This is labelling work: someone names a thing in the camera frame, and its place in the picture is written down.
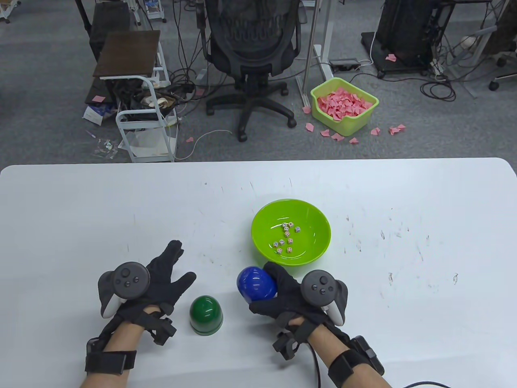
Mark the person's left hand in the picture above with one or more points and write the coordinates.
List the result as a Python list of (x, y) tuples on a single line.
[(161, 283)]

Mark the person's right hand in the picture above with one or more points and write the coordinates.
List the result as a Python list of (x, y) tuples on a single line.
[(288, 299)]

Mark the blue dome cup cover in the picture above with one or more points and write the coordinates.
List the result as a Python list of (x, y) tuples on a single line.
[(254, 283)]

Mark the green dome cup cover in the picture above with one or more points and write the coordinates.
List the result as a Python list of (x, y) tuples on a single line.
[(206, 311)]

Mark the lime green bowl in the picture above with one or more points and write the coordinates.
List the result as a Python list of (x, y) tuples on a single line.
[(311, 238)]

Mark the cluster of white dice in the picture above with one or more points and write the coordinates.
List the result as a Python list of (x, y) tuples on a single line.
[(286, 233)]

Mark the person's right forearm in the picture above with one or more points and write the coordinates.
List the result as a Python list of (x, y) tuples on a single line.
[(323, 347)]

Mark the person's left forearm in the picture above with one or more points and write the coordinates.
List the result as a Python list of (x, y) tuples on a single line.
[(121, 343)]

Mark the black round tracking controller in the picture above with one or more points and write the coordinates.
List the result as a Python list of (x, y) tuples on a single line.
[(319, 287), (129, 281)]

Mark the clear plastic bag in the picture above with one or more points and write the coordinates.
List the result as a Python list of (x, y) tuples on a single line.
[(106, 148)]

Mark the white metal utility cart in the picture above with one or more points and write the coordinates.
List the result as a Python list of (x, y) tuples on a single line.
[(121, 125)]

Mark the small pen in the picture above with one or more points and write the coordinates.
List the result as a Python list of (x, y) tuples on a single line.
[(90, 134)]

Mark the white and blue carton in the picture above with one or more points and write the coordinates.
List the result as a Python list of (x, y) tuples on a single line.
[(93, 116)]

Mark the lime green plastic bin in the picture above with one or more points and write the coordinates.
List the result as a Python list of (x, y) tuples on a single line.
[(351, 123)]

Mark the pile of pink papers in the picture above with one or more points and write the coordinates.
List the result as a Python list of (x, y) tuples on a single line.
[(343, 103)]

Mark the flat black laptop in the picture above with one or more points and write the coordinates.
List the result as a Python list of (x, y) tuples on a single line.
[(95, 87)]

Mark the brown wooden board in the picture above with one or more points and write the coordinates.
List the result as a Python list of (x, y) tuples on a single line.
[(127, 54)]

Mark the grey floor socket box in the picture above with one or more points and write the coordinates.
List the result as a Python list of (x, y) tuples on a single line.
[(344, 64)]

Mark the black mesh office chair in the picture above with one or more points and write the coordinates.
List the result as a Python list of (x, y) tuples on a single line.
[(252, 48)]

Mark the dark brown side table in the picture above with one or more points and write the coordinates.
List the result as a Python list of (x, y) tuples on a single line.
[(109, 20)]

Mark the white wheeled rack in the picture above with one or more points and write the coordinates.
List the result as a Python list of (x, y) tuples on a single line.
[(5, 12), (155, 12)]

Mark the black equipment stand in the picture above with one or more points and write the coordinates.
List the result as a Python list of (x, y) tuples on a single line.
[(404, 28)]

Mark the grey chair wheel base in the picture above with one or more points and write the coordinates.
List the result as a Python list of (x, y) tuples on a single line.
[(503, 78)]

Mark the white desk frame leg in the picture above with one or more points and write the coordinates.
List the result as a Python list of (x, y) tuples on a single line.
[(325, 24)]

